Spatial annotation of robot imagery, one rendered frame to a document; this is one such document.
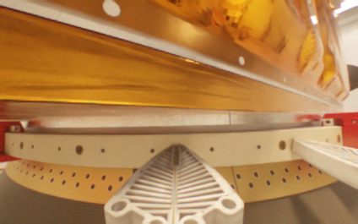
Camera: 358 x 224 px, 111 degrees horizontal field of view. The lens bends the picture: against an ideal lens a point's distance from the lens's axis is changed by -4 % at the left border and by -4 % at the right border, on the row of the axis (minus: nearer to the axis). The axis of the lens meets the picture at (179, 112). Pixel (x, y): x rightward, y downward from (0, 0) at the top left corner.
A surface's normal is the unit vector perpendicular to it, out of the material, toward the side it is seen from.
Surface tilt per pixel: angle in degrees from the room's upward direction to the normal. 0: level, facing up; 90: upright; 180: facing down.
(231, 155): 90
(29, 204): 62
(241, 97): 90
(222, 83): 90
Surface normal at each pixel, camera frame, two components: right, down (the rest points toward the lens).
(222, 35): 0.55, 0.04
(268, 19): 0.36, 0.72
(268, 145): 0.15, -0.07
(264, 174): 0.14, -0.54
